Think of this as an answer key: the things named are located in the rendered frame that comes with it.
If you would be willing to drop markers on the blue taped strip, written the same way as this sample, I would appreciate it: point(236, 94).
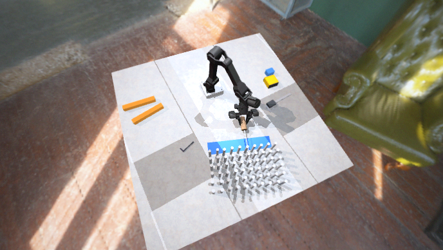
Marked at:
point(239, 142)

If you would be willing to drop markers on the small blue block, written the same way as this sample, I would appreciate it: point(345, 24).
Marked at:
point(270, 71)

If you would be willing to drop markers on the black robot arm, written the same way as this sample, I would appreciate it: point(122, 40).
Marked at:
point(239, 87)

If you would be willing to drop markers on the yellow block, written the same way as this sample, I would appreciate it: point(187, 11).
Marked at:
point(270, 81)

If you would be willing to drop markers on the orange flat bar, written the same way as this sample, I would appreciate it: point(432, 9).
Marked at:
point(139, 103)
point(147, 114)

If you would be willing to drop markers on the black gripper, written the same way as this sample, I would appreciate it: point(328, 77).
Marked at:
point(243, 110)

